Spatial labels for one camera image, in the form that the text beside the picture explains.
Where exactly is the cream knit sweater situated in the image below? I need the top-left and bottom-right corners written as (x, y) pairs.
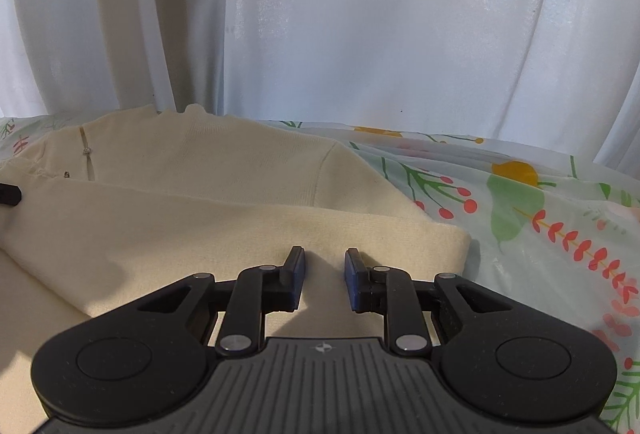
top-left (1, 105), bottom-right (470, 433)

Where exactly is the floral bed sheet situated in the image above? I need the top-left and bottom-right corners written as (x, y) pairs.
top-left (2, 117), bottom-right (639, 433)

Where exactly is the white sheer curtain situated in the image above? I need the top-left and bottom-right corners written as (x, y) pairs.
top-left (1, 0), bottom-right (639, 175)

